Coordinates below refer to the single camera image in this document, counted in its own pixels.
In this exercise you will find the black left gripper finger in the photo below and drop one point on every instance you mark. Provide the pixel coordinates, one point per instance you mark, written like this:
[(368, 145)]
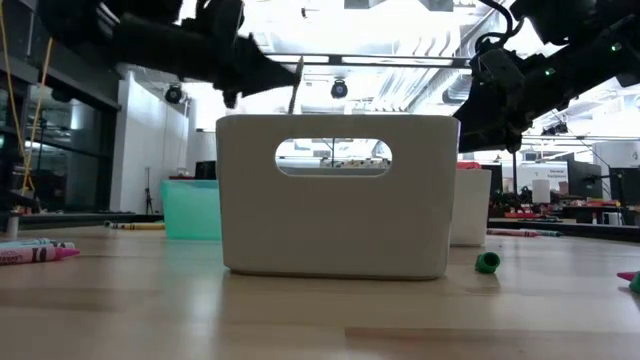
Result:
[(270, 72)]

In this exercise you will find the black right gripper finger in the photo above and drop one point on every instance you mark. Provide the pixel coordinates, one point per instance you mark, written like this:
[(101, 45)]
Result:
[(487, 127)]

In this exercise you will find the grey plastic bin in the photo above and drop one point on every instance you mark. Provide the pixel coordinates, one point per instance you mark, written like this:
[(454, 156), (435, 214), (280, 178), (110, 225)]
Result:
[(340, 225)]

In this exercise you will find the yellow crayon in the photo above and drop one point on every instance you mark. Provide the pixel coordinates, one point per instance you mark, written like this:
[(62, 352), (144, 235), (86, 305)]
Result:
[(135, 226)]

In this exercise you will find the white crayon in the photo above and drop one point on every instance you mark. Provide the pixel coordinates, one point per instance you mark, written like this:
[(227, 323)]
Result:
[(62, 245)]

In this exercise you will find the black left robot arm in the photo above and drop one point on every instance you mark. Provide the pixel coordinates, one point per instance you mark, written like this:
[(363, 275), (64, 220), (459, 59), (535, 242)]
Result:
[(130, 40)]

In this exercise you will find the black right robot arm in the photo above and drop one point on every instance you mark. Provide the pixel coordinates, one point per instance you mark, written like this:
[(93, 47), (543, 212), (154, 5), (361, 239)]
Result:
[(590, 45)]

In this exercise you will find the red background container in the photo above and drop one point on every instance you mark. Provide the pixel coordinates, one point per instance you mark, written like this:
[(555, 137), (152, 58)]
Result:
[(468, 165)]

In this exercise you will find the black background stand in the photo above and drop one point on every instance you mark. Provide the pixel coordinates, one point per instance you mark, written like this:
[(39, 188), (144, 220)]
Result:
[(514, 175)]

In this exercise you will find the black ceiling spotlight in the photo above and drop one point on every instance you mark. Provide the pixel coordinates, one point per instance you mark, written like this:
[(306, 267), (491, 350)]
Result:
[(555, 129)]

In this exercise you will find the white sign board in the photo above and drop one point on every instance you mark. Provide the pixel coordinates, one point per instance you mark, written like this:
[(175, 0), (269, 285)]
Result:
[(555, 173)]

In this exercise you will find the white plastic bin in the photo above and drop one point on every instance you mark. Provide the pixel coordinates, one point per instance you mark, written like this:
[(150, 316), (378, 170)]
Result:
[(470, 207)]

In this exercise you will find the white box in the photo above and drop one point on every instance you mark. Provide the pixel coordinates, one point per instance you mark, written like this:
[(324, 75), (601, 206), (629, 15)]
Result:
[(540, 191)]

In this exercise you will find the cluttered background workbench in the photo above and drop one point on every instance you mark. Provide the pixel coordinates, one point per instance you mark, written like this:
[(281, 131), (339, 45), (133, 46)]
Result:
[(560, 210)]

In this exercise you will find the black computer monitor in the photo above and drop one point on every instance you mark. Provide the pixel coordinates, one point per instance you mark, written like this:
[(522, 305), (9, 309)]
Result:
[(584, 180), (625, 186)]

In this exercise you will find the black background box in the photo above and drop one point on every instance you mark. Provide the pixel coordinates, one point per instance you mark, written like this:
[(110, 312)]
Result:
[(205, 170)]

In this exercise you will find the green plastic bin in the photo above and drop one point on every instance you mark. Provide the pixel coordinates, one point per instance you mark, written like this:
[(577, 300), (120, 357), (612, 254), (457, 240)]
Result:
[(192, 210)]

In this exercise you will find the black tripod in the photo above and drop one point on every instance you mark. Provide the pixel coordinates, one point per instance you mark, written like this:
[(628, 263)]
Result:
[(148, 195)]

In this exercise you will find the white cylinder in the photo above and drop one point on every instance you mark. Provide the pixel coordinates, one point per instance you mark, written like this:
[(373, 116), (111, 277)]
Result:
[(12, 225)]

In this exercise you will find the light blue crayon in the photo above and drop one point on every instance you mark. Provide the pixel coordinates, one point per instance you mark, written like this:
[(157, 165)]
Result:
[(25, 243)]

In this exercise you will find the black ceiling camera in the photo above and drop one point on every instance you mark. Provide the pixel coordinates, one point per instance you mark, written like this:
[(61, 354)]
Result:
[(339, 89), (173, 94)]

